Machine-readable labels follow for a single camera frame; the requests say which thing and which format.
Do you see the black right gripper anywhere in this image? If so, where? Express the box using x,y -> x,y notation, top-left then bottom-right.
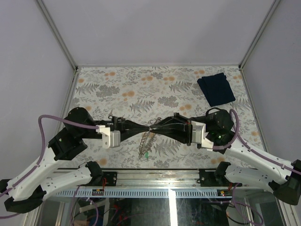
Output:
150,113 -> 206,146

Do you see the large metal keyring disc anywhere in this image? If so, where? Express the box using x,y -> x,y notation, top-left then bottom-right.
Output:
138,130 -> 159,159

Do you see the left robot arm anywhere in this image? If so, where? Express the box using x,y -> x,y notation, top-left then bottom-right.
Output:
0,107 -> 149,214

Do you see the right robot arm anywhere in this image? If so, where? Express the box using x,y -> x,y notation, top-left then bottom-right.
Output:
150,107 -> 301,206

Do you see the dark blue folded cloth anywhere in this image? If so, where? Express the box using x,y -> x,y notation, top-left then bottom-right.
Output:
197,73 -> 236,107

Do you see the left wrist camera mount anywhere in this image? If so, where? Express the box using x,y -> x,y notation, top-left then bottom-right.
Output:
96,125 -> 121,149

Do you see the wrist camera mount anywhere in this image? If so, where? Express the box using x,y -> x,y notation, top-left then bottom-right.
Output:
191,121 -> 214,151
96,125 -> 121,149

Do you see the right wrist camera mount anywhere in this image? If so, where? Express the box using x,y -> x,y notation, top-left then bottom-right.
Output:
191,121 -> 214,151

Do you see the metal base rail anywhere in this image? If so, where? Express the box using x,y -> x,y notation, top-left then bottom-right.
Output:
103,169 -> 227,188

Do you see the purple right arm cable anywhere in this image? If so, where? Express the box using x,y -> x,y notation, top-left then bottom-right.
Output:
211,108 -> 301,176

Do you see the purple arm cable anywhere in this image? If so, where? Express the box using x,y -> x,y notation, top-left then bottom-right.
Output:
0,114 -> 101,218
211,108 -> 301,176

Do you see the white slotted cable duct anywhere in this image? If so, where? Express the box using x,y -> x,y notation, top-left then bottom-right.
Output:
55,188 -> 230,199

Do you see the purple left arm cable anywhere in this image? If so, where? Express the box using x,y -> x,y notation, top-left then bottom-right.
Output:
0,114 -> 101,218

